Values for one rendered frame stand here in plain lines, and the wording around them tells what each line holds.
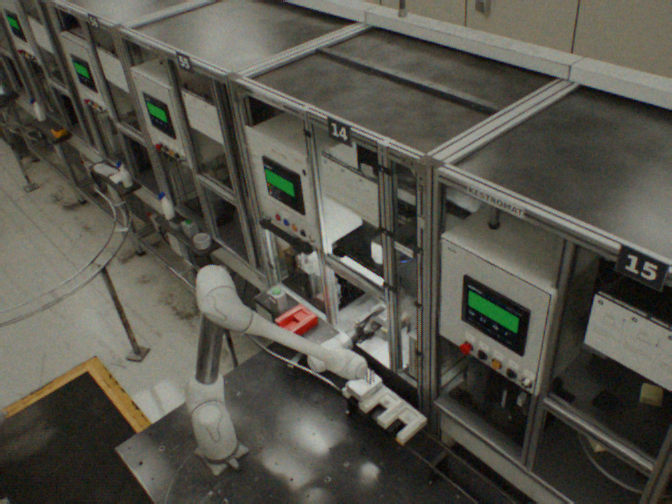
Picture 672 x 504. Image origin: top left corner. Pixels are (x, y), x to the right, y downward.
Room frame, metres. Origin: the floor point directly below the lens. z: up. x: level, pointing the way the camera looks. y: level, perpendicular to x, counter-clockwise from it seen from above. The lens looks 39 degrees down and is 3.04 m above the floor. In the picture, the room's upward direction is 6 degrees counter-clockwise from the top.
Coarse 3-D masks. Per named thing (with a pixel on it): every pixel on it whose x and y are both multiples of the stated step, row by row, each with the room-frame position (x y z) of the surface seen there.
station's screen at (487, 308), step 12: (468, 288) 1.50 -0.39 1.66; (468, 300) 1.49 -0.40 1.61; (480, 300) 1.46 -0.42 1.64; (492, 300) 1.42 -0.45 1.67; (468, 312) 1.49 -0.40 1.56; (480, 312) 1.45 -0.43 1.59; (492, 312) 1.42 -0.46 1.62; (504, 312) 1.38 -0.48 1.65; (516, 312) 1.35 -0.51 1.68; (480, 324) 1.45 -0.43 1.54; (492, 324) 1.41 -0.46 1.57; (504, 324) 1.38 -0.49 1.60; (516, 324) 1.35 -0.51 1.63; (504, 336) 1.38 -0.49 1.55; (516, 336) 1.34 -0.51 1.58; (516, 348) 1.34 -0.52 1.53
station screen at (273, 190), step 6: (264, 168) 2.36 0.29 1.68; (270, 168) 2.32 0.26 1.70; (276, 174) 2.29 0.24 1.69; (282, 174) 2.26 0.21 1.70; (288, 180) 2.23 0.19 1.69; (270, 186) 2.34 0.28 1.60; (276, 186) 2.30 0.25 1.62; (270, 192) 2.35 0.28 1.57; (276, 192) 2.31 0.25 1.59; (282, 192) 2.28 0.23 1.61; (294, 192) 2.21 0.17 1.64; (276, 198) 2.32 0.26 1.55; (282, 198) 2.28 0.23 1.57; (288, 198) 2.25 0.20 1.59; (294, 198) 2.21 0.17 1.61; (288, 204) 2.25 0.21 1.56; (294, 204) 2.22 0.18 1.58
